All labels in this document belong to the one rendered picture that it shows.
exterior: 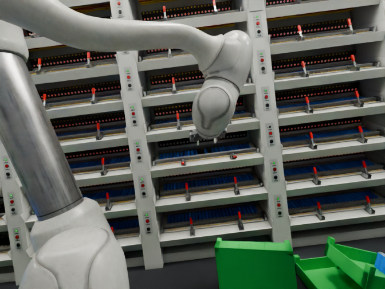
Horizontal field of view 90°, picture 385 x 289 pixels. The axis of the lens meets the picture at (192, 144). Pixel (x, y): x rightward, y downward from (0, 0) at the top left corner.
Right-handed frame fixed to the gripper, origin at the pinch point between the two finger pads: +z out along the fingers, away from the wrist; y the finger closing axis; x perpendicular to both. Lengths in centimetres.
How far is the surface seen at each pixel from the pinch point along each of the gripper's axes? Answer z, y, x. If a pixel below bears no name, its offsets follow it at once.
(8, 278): 35, -118, -58
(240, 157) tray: 22.0, 18.2, -7.7
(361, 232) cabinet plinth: 35, 80, -55
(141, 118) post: 14.8, -31.1, 18.6
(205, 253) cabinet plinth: 35, -6, -57
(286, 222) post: 28, 38, -44
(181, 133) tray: 17.7, -11.5, 8.4
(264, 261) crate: 2, 16, -51
